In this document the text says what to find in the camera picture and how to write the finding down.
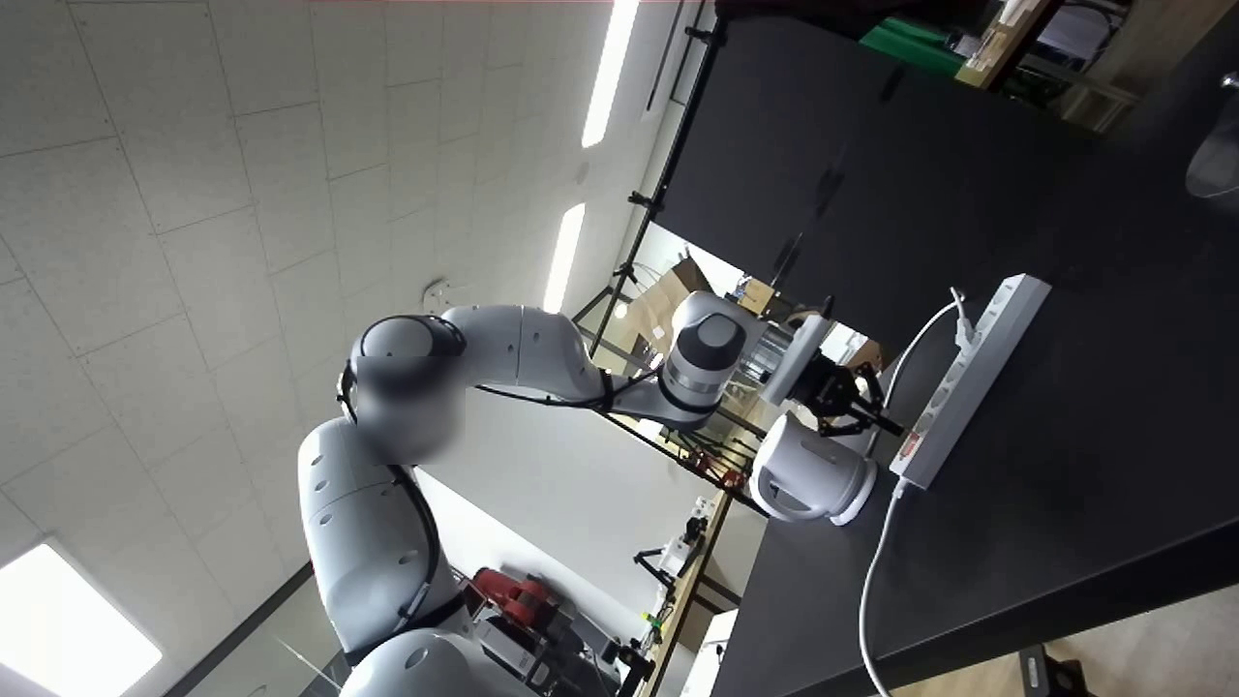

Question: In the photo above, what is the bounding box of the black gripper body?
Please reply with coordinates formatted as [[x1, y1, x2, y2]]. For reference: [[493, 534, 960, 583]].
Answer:
[[804, 358, 882, 436]]

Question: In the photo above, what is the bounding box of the white multi-socket power strip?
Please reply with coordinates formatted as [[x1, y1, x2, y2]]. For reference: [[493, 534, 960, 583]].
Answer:
[[886, 272, 1057, 495]]

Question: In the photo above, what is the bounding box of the black backdrop panel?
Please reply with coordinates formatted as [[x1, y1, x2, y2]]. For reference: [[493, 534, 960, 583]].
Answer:
[[650, 11, 1116, 353]]

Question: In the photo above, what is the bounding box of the black tripod stand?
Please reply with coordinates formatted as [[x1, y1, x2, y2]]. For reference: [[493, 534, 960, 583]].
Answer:
[[561, 255, 655, 368]]

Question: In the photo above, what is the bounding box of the black backdrop crossbar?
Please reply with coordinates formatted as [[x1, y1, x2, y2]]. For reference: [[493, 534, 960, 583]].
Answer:
[[624, 0, 729, 282]]

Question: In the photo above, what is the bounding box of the rectangular ceiling light panel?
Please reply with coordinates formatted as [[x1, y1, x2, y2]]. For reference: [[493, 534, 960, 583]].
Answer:
[[0, 539, 167, 697], [538, 200, 588, 330], [578, 0, 646, 152]]

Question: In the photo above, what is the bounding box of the green box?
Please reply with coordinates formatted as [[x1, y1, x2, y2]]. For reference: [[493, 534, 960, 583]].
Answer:
[[858, 11, 988, 84]]

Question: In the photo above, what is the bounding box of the brown cardboard box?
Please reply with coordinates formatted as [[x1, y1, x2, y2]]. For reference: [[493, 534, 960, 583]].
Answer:
[[953, 0, 1053, 93]]

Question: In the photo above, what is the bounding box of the red machine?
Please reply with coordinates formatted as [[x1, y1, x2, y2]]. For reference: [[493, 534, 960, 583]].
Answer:
[[464, 561, 561, 639]]

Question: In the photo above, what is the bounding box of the round ceiling sensor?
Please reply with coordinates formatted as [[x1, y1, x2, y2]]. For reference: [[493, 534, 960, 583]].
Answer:
[[419, 276, 457, 320]]

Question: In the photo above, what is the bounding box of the white kettle power cable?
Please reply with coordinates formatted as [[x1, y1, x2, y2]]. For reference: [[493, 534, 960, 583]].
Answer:
[[876, 282, 974, 429]]

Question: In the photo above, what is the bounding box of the white power strip mains cable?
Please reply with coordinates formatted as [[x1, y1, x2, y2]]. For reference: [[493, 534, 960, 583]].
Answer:
[[857, 477, 915, 697]]

